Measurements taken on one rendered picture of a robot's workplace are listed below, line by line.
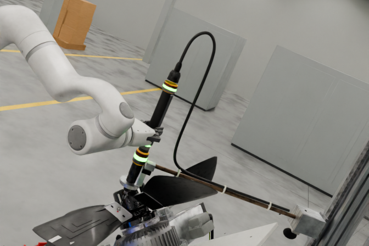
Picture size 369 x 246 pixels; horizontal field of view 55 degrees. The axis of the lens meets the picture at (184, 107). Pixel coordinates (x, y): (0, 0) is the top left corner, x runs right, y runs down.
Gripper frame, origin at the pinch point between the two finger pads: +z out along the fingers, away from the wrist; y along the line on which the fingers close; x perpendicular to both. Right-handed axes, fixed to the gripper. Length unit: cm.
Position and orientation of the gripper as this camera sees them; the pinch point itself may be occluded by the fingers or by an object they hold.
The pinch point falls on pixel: (152, 128)
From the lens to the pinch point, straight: 111.6
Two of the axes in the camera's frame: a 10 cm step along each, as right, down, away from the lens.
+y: 7.8, 4.5, -4.3
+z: 4.9, -0.2, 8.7
